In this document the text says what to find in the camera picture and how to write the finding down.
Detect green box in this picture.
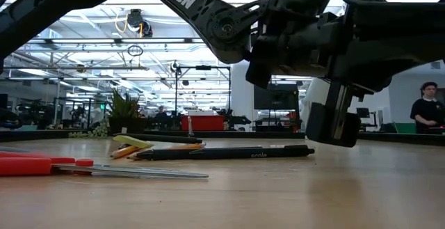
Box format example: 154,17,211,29
394,123,417,135

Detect yellow pencil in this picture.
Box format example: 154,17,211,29
110,144,142,159
126,141,207,161

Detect black aluminium table frame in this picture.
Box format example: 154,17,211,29
0,129,445,147

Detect black marker pen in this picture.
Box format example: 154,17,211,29
187,144,316,160

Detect person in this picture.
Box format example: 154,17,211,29
410,81,445,135

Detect black gantry frame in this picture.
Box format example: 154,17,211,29
175,65,232,113

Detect white spotlight lamp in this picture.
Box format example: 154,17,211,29
299,77,334,132

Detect black hanging cable loop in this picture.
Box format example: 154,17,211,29
127,45,144,58

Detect red-handled scissors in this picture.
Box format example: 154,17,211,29
0,151,209,180

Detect ceiling cable reel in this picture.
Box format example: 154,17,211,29
115,8,154,38

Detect black wall monitor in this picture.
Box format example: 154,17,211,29
253,84,300,111

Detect potted green succulent plant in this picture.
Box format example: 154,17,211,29
68,88,149,140

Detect red cabinet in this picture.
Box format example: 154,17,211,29
180,115,225,132

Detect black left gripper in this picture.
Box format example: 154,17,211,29
245,0,445,148

